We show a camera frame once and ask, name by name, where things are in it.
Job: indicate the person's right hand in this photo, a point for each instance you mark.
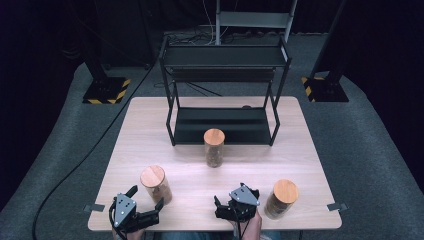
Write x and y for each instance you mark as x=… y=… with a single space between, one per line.
x=253 y=230

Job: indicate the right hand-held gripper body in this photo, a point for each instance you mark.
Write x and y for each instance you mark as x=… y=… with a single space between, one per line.
x=245 y=196

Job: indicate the grey metal frame stand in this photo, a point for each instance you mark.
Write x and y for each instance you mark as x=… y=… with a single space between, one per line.
x=253 y=19

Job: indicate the small dark round object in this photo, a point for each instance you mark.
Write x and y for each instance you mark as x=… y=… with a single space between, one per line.
x=247 y=107

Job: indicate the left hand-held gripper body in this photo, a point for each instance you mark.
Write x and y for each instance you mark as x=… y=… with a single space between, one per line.
x=125 y=210

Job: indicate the grey table clamp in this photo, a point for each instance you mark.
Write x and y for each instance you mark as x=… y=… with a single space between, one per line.
x=94 y=208
x=337 y=206

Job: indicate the black metal shelf rack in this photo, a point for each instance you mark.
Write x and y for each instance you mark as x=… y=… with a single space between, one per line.
x=223 y=56

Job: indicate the black stand with striped base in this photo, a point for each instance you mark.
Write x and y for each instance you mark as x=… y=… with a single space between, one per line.
x=326 y=90
x=105 y=90

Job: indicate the wooden-lid jar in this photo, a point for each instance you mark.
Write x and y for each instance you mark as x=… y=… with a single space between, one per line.
x=285 y=191
x=152 y=176
x=214 y=137

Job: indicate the person's left hand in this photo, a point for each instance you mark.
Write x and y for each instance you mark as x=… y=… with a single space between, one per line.
x=135 y=236

